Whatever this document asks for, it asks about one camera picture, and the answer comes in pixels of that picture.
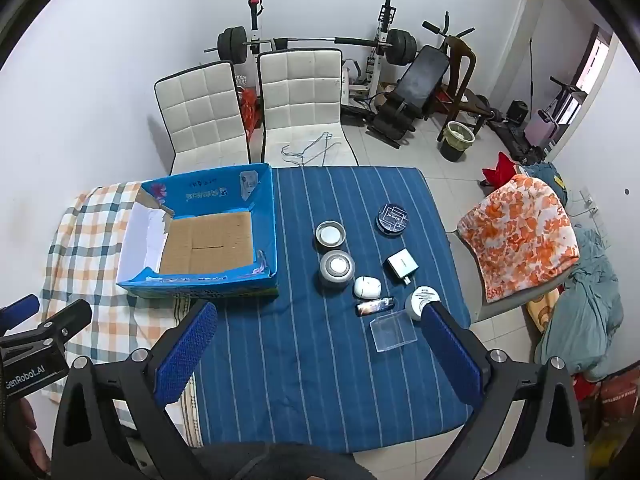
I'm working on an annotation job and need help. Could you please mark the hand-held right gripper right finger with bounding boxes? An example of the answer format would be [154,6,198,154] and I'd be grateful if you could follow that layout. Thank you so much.
[420,301,586,480]

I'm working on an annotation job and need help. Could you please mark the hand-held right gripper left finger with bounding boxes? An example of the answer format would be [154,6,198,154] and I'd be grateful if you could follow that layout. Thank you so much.
[52,301,218,480]

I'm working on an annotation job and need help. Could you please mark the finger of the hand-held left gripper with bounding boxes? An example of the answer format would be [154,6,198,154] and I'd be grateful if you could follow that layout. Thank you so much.
[0,294,41,333]
[0,300,93,361]

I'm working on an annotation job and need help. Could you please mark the blue printed cardboard box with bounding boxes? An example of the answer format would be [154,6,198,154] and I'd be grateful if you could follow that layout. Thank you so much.
[116,162,279,302]

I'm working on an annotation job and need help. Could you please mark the black round compact case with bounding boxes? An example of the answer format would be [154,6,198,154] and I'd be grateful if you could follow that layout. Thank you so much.
[376,203,411,235]

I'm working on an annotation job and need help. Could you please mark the silver round tin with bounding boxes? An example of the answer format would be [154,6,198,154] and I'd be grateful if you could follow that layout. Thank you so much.
[315,220,347,254]
[318,250,357,289]

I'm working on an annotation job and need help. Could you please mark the person's left hand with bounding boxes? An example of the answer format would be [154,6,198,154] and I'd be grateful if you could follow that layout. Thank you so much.
[10,400,52,478]

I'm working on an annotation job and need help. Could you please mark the clear plastic box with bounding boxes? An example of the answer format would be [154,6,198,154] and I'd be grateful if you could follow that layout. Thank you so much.
[370,310,419,353]

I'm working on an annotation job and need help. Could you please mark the white round jar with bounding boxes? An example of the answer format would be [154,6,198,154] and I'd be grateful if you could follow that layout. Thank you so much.
[404,286,443,322]

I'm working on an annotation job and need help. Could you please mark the grey chair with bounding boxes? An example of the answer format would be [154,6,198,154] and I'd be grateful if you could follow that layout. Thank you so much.
[452,230,566,324]

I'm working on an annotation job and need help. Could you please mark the orange checked cloth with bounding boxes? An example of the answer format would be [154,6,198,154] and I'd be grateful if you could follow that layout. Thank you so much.
[42,182,203,448]

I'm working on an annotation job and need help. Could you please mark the printed lighter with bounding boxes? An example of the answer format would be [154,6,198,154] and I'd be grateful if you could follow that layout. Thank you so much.
[356,297,397,317]

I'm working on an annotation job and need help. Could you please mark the white charger plug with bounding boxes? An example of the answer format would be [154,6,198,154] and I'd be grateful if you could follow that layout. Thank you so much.
[384,248,419,286]

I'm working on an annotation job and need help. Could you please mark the white earbuds case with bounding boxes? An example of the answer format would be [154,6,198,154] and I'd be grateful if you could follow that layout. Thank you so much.
[353,276,383,300]

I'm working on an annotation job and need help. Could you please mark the blue striped tablecloth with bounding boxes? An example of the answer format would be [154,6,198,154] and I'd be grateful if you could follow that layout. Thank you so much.
[192,166,473,456]

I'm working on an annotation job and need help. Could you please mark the orange floral cloth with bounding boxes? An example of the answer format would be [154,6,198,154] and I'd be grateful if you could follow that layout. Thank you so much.
[460,176,581,304]

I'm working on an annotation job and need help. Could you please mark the teal blanket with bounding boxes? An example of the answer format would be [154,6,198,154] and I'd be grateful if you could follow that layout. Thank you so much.
[537,162,626,382]

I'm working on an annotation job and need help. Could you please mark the red cloth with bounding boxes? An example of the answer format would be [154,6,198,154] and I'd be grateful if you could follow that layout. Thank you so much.
[481,152,519,189]

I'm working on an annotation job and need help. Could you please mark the black trash bin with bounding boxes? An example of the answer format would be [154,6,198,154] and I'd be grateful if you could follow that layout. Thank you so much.
[440,121,476,162]

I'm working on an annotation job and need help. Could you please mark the white padded chair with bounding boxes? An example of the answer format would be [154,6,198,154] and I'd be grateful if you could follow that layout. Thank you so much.
[154,61,251,177]
[257,49,359,167]

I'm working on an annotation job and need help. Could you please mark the pink suitcase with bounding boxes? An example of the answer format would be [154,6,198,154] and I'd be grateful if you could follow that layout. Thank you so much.
[530,109,559,149]

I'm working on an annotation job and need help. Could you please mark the red plastic bag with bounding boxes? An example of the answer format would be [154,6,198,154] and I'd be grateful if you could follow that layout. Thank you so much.
[237,87,263,137]

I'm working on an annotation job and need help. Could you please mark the brown wooden chair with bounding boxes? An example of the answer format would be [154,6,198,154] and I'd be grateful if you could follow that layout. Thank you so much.
[432,35,493,142]

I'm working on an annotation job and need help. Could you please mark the white barbell rack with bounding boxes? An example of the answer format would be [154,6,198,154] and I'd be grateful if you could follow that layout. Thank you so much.
[245,0,401,106]

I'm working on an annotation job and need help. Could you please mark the black barbell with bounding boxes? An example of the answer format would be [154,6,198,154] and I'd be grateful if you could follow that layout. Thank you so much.
[204,26,417,66]

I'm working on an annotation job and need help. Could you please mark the wire clothes hangers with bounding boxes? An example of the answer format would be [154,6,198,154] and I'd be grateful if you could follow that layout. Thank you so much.
[280,132,337,167]

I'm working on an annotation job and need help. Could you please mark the black exercise bike handlebar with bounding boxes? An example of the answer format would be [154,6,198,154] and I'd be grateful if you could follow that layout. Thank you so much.
[422,12,476,39]

